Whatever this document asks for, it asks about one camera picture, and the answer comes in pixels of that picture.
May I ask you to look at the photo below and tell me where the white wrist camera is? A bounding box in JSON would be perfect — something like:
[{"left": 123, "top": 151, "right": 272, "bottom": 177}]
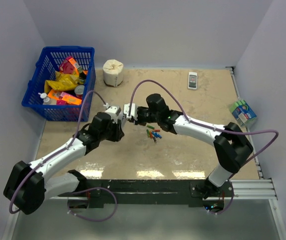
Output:
[
  {"left": 103, "top": 103, "right": 123, "bottom": 124},
  {"left": 123, "top": 103, "right": 138, "bottom": 122}
]

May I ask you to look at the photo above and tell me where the white small bottle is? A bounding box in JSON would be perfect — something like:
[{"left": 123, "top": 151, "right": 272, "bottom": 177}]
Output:
[{"left": 38, "top": 92, "right": 51, "bottom": 105}]

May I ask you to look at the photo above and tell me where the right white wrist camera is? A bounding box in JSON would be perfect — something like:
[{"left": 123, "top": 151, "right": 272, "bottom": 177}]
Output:
[{"left": 123, "top": 103, "right": 138, "bottom": 122}]

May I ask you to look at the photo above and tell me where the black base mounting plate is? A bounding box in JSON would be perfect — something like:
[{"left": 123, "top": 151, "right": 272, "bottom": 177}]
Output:
[{"left": 65, "top": 179, "right": 234, "bottom": 208}]

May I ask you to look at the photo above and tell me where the red tin can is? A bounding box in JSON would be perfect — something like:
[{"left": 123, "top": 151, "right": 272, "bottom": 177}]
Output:
[{"left": 74, "top": 85, "right": 85, "bottom": 99}]

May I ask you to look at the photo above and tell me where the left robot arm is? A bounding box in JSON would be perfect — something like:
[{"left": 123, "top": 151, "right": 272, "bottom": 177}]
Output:
[{"left": 3, "top": 111, "right": 126, "bottom": 215}]

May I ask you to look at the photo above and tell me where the wrapped toilet paper roll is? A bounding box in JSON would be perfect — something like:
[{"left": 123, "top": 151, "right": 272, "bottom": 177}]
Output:
[{"left": 103, "top": 59, "right": 124, "bottom": 87}]

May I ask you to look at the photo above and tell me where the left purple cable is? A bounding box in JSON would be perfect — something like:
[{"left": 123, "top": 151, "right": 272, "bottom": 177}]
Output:
[{"left": 8, "top": 90, "right": 108, "bottom": 215}]

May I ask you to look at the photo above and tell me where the green blue sponge pack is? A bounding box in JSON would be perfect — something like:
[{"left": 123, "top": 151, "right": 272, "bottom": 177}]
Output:
[{"left": 229, "top": 98, "right": 257, "bottom": 128}]

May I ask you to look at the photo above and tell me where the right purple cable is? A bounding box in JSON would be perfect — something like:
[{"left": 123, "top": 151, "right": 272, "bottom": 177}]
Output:
[{"left": 129, "top": 79, "right": 280, "bottom": 181}]

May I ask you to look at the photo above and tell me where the small white remote control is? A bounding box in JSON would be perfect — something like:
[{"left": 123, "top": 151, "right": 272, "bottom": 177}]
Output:
[{"left": 188, "top": 71, "right": 198, "bottom": 90}]

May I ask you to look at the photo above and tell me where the yellow snack bag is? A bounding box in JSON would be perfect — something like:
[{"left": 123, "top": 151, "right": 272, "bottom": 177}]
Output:
[{"left": 44, "top": 71, "right": 79, "bottom": 94}]

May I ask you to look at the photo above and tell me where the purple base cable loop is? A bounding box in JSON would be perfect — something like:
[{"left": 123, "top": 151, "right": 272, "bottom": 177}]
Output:
[{"left": 67, "top": 187, "right": 118, "bottom": 222}]

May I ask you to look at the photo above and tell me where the aluminium frame rail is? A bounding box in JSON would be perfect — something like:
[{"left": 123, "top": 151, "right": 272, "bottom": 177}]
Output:
[{"left": 231, "top": 179, "right": 286, "bottom": 240}]

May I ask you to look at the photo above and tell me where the blue plastic basket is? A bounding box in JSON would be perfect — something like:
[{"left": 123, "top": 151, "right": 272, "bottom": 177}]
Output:
[{"left": 21, "top": 46, "right": 96, "bottom": 122}]

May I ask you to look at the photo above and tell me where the orange pink snack pack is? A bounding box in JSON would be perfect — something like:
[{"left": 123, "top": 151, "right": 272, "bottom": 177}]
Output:
[{"left": 47, "top": 90, "right": 82, "bottom": 106}]

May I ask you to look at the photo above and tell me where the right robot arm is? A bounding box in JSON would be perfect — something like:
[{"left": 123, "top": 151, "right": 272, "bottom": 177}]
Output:
[{"left": 127, "top": 93, "right": 253, "bottom": 199}]

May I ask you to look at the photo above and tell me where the pink snack box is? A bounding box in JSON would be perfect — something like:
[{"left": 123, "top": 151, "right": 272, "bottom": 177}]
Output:
[{"left": 59, "top": 56, "right": 81, "bottom": 75}]

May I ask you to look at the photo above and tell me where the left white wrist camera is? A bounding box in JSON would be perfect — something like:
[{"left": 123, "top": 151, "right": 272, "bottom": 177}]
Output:
[{"left": 103, "top": 103, "right": 123, "bottom": 124}]

